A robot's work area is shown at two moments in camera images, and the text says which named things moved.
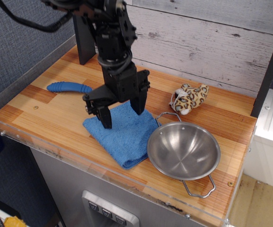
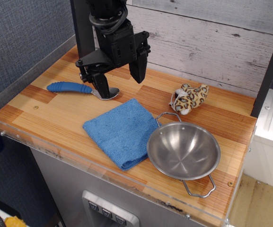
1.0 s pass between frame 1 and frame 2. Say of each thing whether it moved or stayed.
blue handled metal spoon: stayed
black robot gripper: moved
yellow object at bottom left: stayed
